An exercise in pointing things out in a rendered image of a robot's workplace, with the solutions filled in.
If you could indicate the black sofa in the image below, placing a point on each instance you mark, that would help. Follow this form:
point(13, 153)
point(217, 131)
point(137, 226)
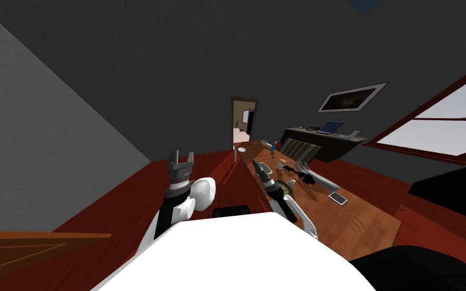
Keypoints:
point(459, 190)

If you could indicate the dark sideboard with laptop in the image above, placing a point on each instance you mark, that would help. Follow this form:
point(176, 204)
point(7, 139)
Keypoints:
point(334, 143)

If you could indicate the small white cup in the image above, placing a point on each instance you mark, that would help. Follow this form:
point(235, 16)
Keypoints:
point(291, 183)

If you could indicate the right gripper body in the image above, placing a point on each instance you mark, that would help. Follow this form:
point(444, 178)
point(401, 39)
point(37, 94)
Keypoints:
point(267, 177)

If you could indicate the striped chair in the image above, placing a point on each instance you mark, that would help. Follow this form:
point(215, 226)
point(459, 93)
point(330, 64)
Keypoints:
point(299, 149)

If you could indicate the dark framed wall picture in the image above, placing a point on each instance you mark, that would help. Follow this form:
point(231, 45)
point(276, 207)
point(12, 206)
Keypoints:
point(352, 98)

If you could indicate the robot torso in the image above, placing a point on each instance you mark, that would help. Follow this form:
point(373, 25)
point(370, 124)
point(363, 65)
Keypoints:
point(241, 254)

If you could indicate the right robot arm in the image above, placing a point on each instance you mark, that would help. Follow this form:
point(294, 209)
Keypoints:
point(287, 206)

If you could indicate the white smartphone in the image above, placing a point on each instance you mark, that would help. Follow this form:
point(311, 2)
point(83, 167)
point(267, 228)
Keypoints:
point(337, 198)

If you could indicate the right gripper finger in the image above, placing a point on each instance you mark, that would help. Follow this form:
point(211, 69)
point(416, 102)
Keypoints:
point(255, 164)
point(263, 166)

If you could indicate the brown wooden table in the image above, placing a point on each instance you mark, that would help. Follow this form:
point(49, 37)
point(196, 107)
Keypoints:
point(350, 226)

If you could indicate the beige hand-shaped object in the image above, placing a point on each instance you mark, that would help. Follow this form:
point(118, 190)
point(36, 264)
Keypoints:
point(265, 143)

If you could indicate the pale grey long object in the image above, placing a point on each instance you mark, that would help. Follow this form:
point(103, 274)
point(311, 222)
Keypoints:
point(322, 180)

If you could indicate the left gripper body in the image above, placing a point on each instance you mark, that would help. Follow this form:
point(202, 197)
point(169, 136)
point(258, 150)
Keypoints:
point(180, 171)

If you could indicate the olive round plate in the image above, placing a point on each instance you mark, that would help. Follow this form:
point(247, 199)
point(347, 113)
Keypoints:
point(284, 188)

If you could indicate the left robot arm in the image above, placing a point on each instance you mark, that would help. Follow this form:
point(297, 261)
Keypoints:
point(184, 204)

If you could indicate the white mug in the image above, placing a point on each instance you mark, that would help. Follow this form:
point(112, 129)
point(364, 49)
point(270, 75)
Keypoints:
point(280, 165)

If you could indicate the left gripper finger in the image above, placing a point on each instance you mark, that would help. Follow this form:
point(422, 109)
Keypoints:
point(190, 158)
point(174, 157)

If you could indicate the red-framed window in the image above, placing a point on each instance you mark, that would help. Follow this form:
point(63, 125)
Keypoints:
point(447, 121)

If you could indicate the blue bottle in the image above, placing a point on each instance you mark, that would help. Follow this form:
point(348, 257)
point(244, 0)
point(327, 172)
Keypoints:
point(273, 148)

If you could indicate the black tool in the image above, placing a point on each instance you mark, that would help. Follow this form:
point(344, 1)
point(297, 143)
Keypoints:
point(301, 175)

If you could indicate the open doorway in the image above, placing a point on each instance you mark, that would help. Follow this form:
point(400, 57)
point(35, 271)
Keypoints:
point(244, 121)

